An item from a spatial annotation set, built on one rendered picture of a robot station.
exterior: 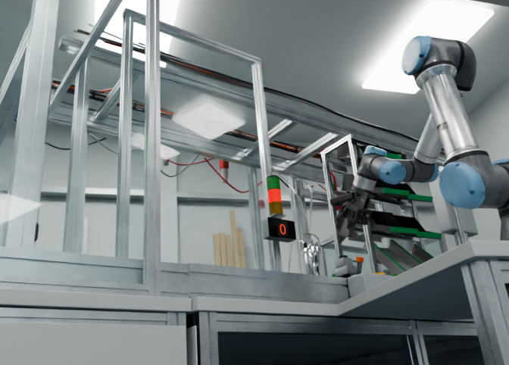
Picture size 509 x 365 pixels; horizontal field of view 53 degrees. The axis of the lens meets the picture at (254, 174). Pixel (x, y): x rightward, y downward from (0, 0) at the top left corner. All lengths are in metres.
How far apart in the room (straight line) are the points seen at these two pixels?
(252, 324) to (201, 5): 3.33
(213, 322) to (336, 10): 3.59
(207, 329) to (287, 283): 0.33
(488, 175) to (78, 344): 1.02
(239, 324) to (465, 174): 0.66
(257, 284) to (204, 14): 3.24
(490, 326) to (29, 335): 0.81
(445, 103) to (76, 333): 1.08
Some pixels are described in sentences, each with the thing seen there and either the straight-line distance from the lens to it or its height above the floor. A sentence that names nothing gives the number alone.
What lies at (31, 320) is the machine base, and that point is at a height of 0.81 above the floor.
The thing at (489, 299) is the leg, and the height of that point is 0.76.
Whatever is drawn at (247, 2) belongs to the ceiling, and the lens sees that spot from 4.29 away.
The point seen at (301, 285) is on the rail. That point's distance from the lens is 1.47.
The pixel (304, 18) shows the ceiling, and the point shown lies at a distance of 4.50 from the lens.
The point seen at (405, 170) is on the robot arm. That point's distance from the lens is 1.77.
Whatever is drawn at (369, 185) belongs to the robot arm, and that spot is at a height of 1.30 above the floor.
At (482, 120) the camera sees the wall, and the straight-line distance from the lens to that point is 6.31.
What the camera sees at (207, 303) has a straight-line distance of 1.19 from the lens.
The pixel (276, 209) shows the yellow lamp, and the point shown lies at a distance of 1.88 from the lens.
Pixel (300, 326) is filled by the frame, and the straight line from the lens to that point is 1.36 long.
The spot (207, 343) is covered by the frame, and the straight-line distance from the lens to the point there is 1.18.
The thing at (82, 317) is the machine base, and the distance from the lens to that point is 1.10.
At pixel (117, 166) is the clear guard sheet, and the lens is 1.26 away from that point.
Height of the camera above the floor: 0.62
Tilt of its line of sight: 25 degrees up
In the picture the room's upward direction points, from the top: 5 degrees counter-clockwise
